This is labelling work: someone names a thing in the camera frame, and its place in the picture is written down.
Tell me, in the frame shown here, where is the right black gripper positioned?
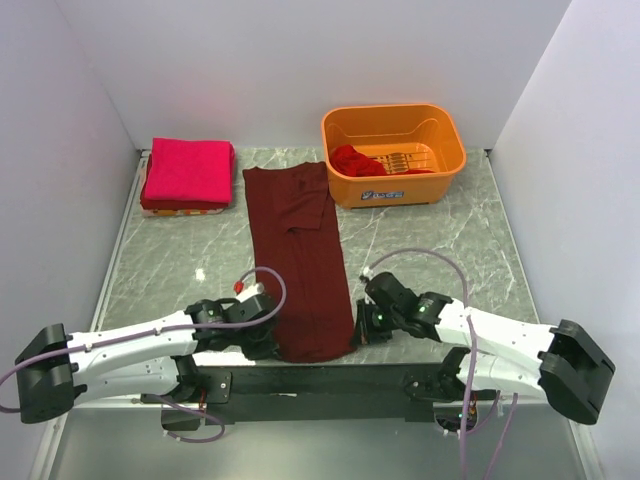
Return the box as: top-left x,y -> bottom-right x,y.
350,296 -> 403,346

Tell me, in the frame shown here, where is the dark maroon t-shirt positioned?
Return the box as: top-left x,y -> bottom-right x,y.
243,163 -> 354,363

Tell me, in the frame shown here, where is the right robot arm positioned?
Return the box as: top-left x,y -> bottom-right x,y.
359,272 -> 615,425

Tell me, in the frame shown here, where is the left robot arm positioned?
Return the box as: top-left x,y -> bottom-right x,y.
15,293 -> 282,424

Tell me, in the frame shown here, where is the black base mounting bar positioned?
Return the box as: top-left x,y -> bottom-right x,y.
139,363 -> 496,427

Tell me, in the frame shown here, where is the orange plastic basket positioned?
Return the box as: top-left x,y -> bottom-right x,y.
322,104 -> 466,209

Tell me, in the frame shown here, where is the red t-shirt in basket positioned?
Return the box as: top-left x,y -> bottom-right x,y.
329,145 -> 432,177

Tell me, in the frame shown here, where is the folded pink t-shirt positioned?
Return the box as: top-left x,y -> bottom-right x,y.
144,137 -> 235,204

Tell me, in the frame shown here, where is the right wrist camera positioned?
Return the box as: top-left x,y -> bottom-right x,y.
359,266 -> 374,281

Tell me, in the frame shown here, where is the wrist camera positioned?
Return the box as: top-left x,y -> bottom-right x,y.
359,266 -> 374,281
234,281 -> 264,302

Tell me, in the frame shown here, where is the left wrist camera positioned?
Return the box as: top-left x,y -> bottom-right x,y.
234,281 -> 264,302

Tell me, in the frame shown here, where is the aluminium frame rail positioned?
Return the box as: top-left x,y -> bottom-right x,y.
28,149 -> 150,480

